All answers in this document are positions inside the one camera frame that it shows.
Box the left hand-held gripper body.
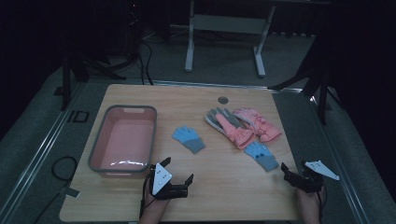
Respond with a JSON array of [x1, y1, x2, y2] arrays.
[[148, 162, 190, 201]]

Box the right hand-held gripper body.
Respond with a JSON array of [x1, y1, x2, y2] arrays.
[[283, 160, 341, 194]]

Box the pink glove grey palm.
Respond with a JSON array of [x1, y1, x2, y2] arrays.
[[205, 106, 257, 150]]

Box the person's right hand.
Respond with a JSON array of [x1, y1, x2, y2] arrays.
[[295, 186, 327, 224]]

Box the person's left hand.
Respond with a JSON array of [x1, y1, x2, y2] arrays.
[[138, 189, 171, 224]]

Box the small blue knit glove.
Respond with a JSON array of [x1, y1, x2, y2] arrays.
[[171, 125, 206, 154], [243, 141, 280, 173]]

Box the pink plastic basin grey rim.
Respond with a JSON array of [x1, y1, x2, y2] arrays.
[[88, 105, 158, 179]]

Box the pink padded glove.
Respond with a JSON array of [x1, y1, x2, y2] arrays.
[[233, 107, 283, 144]]

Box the black tripod stand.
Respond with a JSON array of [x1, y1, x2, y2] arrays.
[[269, 31, 335, 126], [53, 52, 127, 112]]

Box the grey tape piece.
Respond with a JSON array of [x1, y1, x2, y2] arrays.
[[60, 186, 81, 199]]

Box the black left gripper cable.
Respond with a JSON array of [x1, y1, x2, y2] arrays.
[[138, 172, 157, 219]]

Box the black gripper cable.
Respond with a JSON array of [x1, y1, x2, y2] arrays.
[[316, 185, 328, 224], [138, 172, 157, 219]]

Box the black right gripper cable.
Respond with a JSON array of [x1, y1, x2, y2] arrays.
[[316, 185, 328, 224]]

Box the metal floor rail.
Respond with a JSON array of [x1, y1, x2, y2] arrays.
[[309, 94, 373, 224], [0, 81, 90, 224]]

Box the black hanging cables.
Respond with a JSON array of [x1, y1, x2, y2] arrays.
[[135, 38, 154, 86]]

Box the black floor cable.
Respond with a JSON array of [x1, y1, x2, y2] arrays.
[[32, 155, 78, 224]]

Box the white metal desk frame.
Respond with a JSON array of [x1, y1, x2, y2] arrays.
[[184, 0, 331, 78]]

